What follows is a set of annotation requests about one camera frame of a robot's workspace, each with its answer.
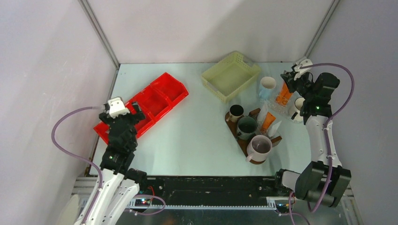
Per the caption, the red divided organizer bin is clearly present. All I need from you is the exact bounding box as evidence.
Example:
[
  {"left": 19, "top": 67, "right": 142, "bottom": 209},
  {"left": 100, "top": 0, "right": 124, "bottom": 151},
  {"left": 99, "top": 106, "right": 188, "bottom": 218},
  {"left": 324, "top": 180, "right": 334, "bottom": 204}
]
[{"left": 93, "top": 73, "right": 189, "bottom": 144}]

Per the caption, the clear textured acrylic tray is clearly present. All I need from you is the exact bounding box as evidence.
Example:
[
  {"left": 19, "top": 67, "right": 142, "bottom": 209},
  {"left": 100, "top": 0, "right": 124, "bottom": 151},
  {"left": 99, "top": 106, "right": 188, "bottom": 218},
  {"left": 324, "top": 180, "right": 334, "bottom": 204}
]
[{"left": 265, "top": 90, "right": 299, "bottom": 118}]

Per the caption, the dark blue capped tube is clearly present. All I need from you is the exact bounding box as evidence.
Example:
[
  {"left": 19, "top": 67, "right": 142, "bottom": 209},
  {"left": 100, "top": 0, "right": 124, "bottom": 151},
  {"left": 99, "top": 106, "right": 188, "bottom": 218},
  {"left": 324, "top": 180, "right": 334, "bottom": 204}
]
[{"left": 256, "top": 101, "right": 268, "bottom": 124}]

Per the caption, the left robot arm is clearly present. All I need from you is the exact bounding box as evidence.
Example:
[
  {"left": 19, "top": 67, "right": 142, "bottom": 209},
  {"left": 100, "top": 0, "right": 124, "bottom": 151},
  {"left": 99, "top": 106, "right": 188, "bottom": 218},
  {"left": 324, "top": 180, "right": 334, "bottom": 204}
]
[{"left": 75, "top": 98, "right": 148, "bottom": 225}]

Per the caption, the cream plastic basket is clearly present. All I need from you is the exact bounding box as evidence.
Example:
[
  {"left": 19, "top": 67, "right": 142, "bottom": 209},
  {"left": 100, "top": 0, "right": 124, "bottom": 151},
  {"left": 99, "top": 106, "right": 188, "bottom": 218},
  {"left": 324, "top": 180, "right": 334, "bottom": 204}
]
[{"left": 201, "top": 51, "right": 261, "bottom": 103}]

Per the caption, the brown oval wooden tray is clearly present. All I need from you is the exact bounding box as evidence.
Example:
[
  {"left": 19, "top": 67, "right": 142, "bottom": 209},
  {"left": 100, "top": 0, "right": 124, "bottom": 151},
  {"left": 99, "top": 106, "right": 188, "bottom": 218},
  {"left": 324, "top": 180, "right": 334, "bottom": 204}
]
[{"left": 225, "top": 112, "right": 266, "bottom": 165}]

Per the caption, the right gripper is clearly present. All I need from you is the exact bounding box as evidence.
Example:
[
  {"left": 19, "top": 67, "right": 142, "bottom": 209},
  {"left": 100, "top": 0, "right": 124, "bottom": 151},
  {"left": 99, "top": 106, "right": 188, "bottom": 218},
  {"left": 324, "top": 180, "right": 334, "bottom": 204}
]
[{"left": 282, "top": 70, "right": 315, "bottom": 100}]

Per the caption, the orange toothpaste tube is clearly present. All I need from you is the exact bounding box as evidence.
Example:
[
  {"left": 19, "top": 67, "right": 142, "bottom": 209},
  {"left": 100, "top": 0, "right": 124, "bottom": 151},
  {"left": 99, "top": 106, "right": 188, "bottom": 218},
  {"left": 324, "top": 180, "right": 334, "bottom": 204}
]
[
  {"left": 276, "top": 83, "right": 293, "bottom": 106},
  {"left": 260, "top": 112, "right": 276, "bottom": 133}
]

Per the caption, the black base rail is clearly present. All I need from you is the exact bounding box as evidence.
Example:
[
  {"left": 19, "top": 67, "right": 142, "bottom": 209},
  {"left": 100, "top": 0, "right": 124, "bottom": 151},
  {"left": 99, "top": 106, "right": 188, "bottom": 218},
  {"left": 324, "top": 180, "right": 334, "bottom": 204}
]
[{"left": 144, "top": 176, "right": 290, "bottom": 208}]

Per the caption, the pink capped tube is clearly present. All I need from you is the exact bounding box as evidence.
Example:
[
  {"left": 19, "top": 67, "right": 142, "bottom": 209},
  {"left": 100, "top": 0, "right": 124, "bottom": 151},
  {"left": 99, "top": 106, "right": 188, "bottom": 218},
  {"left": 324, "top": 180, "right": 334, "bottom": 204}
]
[{"left": 267, "top": 121, "right": 282, "bottom": 138}]

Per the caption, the brown mug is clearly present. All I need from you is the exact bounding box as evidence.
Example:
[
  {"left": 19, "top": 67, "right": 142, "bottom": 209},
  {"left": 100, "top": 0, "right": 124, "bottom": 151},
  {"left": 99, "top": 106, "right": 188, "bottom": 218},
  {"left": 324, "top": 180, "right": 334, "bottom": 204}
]
[{"left": 226, "top": 105, "right": 244, "bottom": 123}]

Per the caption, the pink white mug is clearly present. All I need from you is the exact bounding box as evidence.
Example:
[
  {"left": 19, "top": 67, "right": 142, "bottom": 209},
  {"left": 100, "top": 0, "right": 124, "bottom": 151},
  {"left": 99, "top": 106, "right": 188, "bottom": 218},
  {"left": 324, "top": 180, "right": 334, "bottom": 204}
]
[{"left": 245, "top": 135, "right": 272, "bottom": 164}]

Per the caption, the dark green mug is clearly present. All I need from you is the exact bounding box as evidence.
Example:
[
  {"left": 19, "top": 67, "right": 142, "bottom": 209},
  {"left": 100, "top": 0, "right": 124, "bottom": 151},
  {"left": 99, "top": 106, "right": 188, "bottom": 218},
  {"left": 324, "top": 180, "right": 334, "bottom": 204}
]
[{"left": 236, "top": 116, "right": 258, "bottom": 141}]

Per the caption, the white mug black handle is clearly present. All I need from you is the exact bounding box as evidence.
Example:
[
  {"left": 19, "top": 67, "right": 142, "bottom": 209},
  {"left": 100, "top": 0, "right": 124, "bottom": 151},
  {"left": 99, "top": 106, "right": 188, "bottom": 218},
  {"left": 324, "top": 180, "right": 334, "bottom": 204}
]
[{"left": 288, "top": 97, "right": 305, "bottom": 123}]

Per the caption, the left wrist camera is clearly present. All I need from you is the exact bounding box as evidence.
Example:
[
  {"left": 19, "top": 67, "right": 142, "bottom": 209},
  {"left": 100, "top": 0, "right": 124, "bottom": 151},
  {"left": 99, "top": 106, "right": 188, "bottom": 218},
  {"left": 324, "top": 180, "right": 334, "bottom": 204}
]
[{"left": 104, "top": 97, "right": 130, "bottom": 119}]

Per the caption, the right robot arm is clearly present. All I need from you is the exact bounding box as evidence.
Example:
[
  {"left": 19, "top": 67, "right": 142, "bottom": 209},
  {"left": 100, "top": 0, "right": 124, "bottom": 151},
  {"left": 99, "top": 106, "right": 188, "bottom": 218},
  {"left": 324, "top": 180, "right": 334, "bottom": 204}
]
[{"left": 273, "top": 71, "right": 351, "bottom": 207}]

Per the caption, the light blue mug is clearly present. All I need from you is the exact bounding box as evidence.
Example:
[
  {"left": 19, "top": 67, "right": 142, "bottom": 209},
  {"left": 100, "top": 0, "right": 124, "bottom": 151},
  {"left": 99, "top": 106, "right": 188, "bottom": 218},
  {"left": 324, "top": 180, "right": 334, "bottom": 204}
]
[{"left": 258, "top": 76, "right": 276, "bottom": 100}]

